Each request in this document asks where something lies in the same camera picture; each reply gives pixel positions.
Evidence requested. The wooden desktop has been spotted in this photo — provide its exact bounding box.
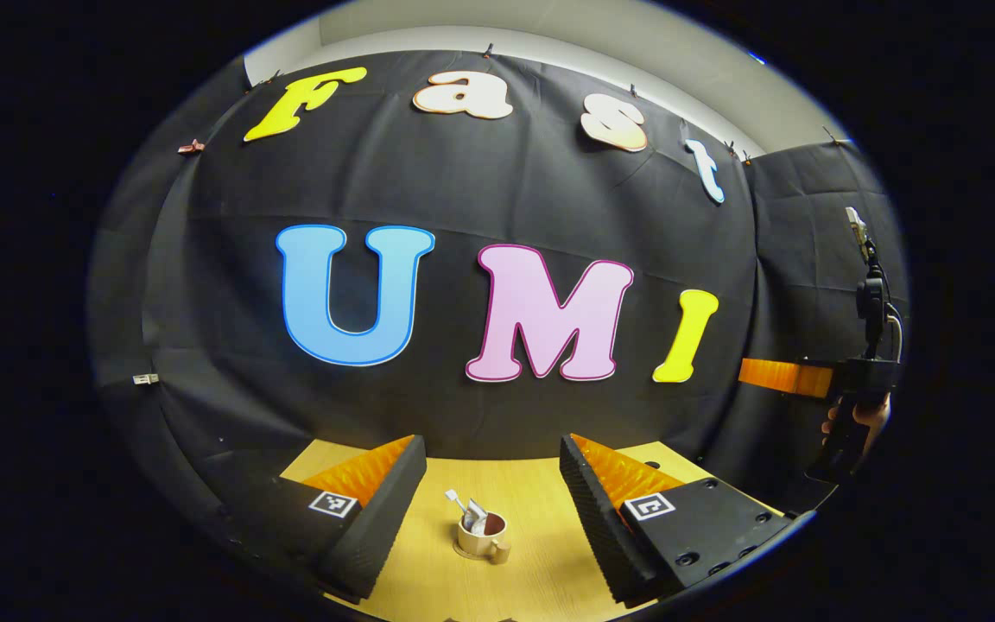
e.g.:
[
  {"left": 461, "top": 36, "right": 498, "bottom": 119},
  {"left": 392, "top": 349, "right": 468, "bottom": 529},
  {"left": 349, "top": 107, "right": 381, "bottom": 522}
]
[{"left": 280, "top": 438, "right": 775, "bottom": 622}]

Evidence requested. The beige cup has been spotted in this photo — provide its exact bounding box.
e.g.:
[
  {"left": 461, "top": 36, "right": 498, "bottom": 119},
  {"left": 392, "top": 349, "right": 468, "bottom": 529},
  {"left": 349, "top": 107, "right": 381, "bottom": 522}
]
[{"left": 457, "top": 510, "right": 512, "bottom": 565}]

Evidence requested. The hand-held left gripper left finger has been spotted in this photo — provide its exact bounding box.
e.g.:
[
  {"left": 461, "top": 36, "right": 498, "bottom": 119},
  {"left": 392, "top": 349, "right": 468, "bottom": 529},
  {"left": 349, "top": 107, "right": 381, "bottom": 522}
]
[{"left": 208, "top": 435, "right": 428, "bottom": 603}]

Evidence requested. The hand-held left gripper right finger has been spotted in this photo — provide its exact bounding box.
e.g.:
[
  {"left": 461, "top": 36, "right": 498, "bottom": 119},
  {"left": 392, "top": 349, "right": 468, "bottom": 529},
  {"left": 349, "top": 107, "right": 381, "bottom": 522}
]
[{"left": 560, "top": 434, "right": 796, "bottom": 608}]

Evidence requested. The black backdrop cloth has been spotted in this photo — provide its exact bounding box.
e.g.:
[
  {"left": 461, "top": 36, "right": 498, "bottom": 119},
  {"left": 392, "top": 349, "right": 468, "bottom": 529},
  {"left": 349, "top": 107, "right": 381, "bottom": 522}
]
[{"left": 87, "top": 48, "right": 911, "bottom": 554}]

